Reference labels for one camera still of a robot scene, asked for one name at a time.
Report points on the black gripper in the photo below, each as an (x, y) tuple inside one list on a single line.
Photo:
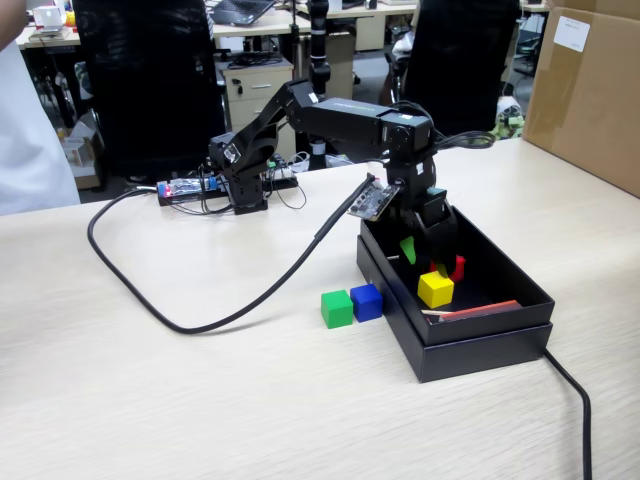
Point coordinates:
[(415, 180)]

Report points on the red wooden cube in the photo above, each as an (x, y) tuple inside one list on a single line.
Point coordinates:
[(459, 270)]

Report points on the yellow wooden cube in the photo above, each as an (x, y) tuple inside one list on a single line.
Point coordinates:
[(435, 292)]

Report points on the blue wooden cube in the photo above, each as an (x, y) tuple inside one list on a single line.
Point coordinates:
[(366, 303)]

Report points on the green wooden cube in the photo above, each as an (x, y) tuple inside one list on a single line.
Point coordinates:
[(337, 310)]

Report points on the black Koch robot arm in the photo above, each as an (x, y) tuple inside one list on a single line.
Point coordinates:
[(350, 120)]

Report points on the bare forearm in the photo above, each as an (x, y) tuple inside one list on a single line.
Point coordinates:
[(10, 20)]

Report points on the black cardboard box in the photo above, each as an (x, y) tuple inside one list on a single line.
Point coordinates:
[(480, 327)]

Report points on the black open box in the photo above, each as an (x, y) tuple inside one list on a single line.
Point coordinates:
[(480, 360)]

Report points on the green white toy pile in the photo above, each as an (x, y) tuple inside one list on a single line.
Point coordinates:
[(505, 125)]

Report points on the narrow black office chair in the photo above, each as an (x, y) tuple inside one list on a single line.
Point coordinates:
[(455, 65)]

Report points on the seated person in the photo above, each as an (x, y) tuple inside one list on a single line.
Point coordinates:
[(400, 46)]

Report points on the large brown cardboard carton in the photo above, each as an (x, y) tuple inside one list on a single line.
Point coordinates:
[(590, 110)]

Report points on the beige office desk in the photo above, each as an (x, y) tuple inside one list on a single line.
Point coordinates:
[(370, 32)]

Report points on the black pole with white rings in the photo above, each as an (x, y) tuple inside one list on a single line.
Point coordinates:
[(319, 50)]

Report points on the beige drawer cabinet with lock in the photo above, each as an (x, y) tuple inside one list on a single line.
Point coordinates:
[(260, 90)]

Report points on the white shipping label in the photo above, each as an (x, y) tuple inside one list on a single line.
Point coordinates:
[(571, 32)]

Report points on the controller board on black plate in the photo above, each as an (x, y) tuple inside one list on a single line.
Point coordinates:
[(167, 190)]

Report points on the dark open laptop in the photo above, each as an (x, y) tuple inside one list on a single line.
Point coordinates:
[(240, 12)]

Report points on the wide black office chair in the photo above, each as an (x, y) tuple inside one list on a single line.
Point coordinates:
[(150, 90)]

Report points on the white open carton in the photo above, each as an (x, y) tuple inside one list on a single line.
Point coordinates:
[(75, 155)]

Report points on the person in white shirt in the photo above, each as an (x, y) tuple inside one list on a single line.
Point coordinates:
[(30, 150)]

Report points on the white and red small carton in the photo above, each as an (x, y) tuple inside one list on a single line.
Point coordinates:
[(50, 17)]

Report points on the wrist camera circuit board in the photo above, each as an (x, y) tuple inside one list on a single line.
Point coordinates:
[(372, 202)]

